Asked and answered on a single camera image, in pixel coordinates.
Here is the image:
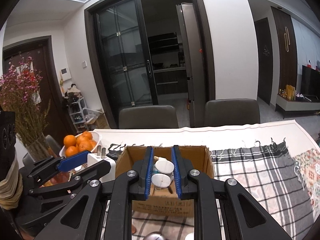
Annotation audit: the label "white tv cabinet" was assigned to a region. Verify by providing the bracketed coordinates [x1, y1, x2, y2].
[275, 95, 319, 119]

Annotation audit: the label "black television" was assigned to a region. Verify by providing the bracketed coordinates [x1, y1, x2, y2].
[300, 66, 320, 99]

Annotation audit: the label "white power adapter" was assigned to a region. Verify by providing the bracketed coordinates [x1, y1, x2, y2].
[87, 145, 116, 183]

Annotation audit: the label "orange fruit front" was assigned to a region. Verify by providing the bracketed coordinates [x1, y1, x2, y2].
[65, 146, 79, 158]

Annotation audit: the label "silver ball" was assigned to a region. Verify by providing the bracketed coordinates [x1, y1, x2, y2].
[143, 232, 166, 240]

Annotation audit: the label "orange fruit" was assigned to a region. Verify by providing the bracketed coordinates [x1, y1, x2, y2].
[63, 135, 76, 148]
[78, 140, 94, 152]
[65, 146, 79, 158]

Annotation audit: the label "small white figurine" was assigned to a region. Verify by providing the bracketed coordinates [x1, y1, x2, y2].
[151, 173, 172, 189]

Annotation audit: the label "white shoe rack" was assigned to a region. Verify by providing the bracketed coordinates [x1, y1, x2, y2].
[68, 98, 87, 134]

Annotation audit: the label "orange fruit left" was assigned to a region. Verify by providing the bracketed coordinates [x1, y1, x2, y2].
[63, 135, 76, 148]

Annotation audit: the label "brown cardboard box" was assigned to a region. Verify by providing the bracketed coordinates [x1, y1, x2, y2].
[116, 146, 214, 217]

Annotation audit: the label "grey plaid tablecloth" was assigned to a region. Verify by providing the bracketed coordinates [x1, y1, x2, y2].
[100, 139, 318, 240]

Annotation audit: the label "small white jar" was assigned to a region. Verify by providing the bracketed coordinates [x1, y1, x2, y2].
[155, 157, 175, 180]

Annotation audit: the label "glass vase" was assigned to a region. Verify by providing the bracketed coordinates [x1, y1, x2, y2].
[26, 134, 51, 161]

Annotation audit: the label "grey chair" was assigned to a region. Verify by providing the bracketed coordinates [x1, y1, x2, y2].
[119, 105, 178, 129]
[204, 99, 260, 127]

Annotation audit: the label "left grey chair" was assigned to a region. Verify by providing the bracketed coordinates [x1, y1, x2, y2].
[119, 105, 178, 129]

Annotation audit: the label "right grey chair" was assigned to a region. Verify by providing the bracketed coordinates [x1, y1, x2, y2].
[204, 99, 260, 127]

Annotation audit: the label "dried purple flowers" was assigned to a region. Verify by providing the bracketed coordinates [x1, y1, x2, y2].
[1, 56, 50, 146]

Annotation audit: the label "white fruit basket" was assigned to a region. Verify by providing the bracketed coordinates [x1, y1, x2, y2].
[59, 131, 100, 157]

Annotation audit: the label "orange fruit right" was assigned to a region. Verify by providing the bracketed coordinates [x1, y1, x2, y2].
[78, 140, 94, 152]

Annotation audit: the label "patterned floral mat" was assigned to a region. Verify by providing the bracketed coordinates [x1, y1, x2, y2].
[294, 149, 319, 208]

